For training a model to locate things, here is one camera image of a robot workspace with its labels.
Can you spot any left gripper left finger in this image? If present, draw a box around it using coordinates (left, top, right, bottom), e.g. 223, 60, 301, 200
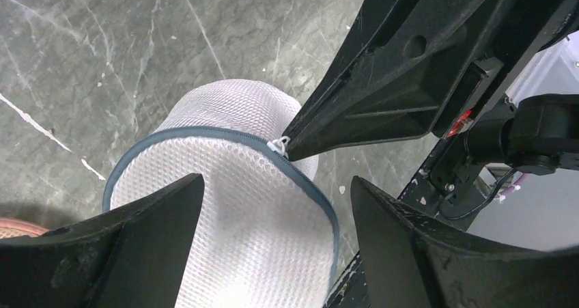
1, 174, 204, 307

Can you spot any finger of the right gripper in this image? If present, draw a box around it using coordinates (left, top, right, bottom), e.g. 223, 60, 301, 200
284, 0, 487, 161

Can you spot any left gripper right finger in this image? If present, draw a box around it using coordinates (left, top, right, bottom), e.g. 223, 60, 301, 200
350, 177, 578, 307

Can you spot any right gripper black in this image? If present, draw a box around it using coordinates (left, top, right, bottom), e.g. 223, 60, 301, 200
432, 0, 578, 138

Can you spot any white mesh laundry bag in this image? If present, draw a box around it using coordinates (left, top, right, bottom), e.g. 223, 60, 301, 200
102, 79, 339, 307

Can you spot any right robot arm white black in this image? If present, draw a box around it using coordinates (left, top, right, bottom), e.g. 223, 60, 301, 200
284, 0, 578, 221

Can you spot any floral fabric pad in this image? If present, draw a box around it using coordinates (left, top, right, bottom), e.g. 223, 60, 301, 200
0, 217, 48, 239

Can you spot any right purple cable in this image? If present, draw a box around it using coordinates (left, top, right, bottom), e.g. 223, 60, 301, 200
495, 174, 530, 203

